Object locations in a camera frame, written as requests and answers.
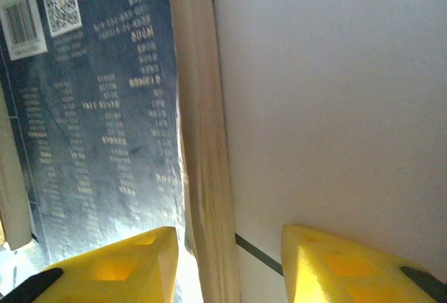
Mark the yellow book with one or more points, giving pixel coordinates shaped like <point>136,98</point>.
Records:
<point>14,177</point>

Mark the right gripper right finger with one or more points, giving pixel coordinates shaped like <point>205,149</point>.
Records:
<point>342,275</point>

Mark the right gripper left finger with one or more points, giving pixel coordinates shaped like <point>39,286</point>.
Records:
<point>115,271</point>

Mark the thin dark blue book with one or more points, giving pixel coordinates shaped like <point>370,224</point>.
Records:
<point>104,125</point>

